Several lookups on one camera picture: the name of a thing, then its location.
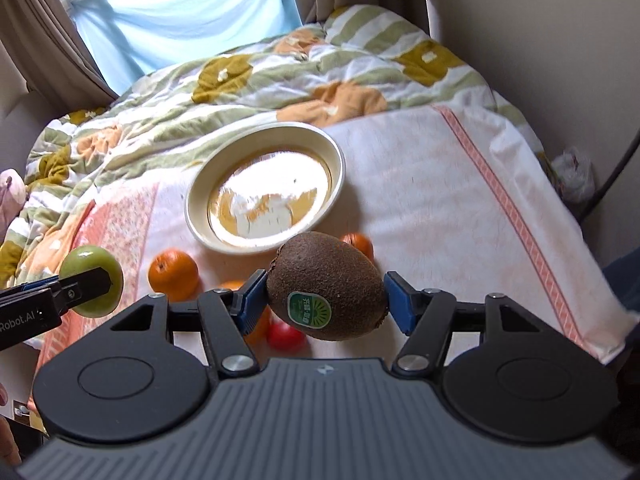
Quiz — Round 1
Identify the black cable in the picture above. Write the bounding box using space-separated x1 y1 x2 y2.
579 129 640 221

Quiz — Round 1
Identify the cream duck-print bowl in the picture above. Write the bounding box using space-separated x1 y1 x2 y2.
184 122 346 256

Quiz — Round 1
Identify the red tomato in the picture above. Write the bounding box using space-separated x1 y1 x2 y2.
267 321 307 353

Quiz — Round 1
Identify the brown kiwi with sticker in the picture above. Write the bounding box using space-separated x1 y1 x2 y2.
266 232 388 341

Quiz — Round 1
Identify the person's hand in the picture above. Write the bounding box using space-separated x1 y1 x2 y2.
0 383 24 468

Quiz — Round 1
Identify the white pink-bordered cloth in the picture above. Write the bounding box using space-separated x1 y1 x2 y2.
29 103 640 413

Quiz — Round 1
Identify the pink plush toy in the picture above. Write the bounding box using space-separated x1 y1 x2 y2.
0 169 27 240

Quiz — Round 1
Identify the white plastic bag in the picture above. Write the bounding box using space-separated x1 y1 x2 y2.
551 146 596 205

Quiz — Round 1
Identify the green apple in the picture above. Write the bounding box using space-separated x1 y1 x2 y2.
58 245 124 318

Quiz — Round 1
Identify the small mandarin orange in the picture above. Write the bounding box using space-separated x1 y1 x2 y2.
341 232 374 261

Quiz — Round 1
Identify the light blue window sheet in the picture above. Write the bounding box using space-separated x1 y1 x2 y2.
70 0 302 94

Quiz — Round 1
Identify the floral striped quilt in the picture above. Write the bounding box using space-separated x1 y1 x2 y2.
1 4 546 287

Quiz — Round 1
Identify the large orange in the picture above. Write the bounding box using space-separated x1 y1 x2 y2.
219 281 271 350
148 248 200 301

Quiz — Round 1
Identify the left brown curtain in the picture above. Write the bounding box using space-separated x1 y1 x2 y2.
1 0 118 115

